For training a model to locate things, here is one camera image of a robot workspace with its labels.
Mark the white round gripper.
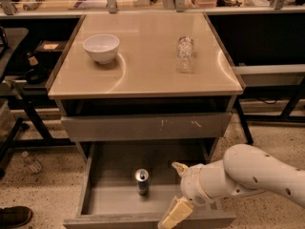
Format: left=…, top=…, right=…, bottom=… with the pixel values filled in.
left=157, top=161, right=206, bottom=229

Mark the redbull can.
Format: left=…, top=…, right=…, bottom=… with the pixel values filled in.
left=134, top=169, right=149, bottom=196

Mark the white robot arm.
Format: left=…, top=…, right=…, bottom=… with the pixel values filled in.
left=158, top=144, right=305, bottom=229

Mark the open grey middle drawer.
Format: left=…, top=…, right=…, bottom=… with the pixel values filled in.
left=62, top=140, right=237, bottom=229

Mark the closed grey top drawer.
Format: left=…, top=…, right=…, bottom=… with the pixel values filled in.
left=61, top=113, right=232, bottom=142

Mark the grey drawer cabinet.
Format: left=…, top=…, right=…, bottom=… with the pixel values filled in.
left=49, top=12, right=243, bottom=161

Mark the clear plastic bottle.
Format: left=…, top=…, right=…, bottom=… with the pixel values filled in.
left=176, top=36, right=194, bottom=73

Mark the plastic bottle on floor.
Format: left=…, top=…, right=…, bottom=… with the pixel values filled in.
left=21, top=151, right=42, bottom=174

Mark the white ceramic bowl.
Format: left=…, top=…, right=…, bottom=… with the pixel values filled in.
left=83, top=34, right=120, bottom=64

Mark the dark shoe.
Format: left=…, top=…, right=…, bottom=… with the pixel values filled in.
left=0, top=206, right=32, bottom=229

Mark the black side table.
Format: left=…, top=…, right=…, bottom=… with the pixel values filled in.
left=0, top=28, right=73, bottom=178

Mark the black frame desk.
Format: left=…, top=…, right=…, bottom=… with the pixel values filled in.
left=234, top=64, right=305, bottom=144

